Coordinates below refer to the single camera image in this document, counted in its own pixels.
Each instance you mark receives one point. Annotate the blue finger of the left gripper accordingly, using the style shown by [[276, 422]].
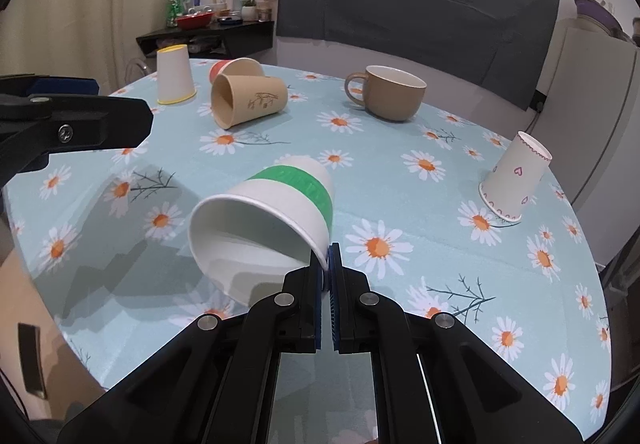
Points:
[[57, 85]]

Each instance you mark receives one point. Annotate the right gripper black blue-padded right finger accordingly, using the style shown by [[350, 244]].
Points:
[[434, 380]]

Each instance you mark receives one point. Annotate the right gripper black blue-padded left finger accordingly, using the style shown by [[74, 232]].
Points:
[[215, 381]]

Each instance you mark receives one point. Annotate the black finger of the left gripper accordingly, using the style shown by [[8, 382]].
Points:
[[83, 122]]

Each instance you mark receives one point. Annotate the white paper cup green band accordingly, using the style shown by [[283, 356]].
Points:
[[248, 238]]

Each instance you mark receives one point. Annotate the white paper cup yellow rim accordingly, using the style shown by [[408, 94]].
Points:
[[174, 76]]

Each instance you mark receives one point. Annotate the kraft paper cup with drawing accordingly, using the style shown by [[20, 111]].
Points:
[[237, 99]]

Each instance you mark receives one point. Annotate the red rimmed paper cup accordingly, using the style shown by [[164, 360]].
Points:
[[238, 66]]

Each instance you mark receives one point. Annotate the white paper cup pink hearts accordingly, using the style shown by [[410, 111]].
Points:
[[508, 187]]

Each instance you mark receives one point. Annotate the beige curtain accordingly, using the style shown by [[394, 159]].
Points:
[[84, 38]]

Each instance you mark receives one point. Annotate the green bottle on shelf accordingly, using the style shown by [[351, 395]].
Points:
[[172, 13]]

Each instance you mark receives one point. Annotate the red bowl on shelf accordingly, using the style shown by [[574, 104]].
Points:
[[195, 21]]

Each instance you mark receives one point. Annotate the daisy print blue tablecloth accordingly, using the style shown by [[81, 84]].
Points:
[[128, 246]]

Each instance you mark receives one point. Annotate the small potted plant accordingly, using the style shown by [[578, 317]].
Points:
[[249, 11]]

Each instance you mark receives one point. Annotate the brown ceramic mug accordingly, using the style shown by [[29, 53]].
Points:
[[388, 93]]

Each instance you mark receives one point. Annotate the white refrigerator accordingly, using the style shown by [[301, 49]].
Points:
[[590, 123]]

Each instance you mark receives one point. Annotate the dark grey hanging cloth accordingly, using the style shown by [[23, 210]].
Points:
[[499, 45]]

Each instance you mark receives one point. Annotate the purple basin on fridge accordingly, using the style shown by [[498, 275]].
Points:
[[595, 11]]

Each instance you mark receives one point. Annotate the black wall shelf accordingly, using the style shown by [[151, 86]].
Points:
[[212, 42]]

